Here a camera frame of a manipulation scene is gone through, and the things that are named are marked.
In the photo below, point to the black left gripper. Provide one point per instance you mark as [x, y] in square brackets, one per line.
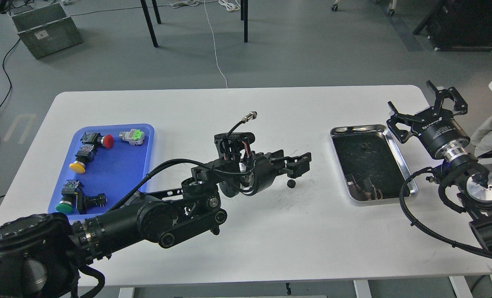
[272, 164]

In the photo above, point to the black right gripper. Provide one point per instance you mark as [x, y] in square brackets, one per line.
[442, 133]

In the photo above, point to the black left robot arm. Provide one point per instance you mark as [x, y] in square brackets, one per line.
[44, 255]

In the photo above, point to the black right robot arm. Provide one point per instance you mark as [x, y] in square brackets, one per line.
[465, 186]

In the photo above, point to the silver metal tray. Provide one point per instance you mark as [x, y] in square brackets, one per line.
[374, 176]

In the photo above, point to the blue plastic tray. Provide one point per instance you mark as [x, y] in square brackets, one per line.
[114, 172]

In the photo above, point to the black equipment case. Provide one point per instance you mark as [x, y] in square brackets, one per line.
[459, 25]

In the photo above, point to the grey green connector part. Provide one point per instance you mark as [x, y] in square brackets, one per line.
[133, 137]

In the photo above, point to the black table leg right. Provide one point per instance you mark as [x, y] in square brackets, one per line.
[244, 18]

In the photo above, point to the black table leg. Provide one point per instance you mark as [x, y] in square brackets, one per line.
[244, 18]
[149, 23]
[156, 11]

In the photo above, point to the black table leg rear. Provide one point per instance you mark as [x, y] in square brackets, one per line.
[156, 11]

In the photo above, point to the black table leg front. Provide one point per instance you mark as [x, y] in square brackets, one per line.
[149, 23]

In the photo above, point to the grey storage crate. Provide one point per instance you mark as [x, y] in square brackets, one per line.
[46, 30]

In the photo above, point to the red push button switch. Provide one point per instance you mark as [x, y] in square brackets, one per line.
[98, 139]

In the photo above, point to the yellow push button switch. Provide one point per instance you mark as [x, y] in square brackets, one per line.
[85, 154]

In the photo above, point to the black switch block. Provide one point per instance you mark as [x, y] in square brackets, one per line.
[84, 202]

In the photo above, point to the green push button switch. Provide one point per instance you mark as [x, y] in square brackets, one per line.
[71, 191]

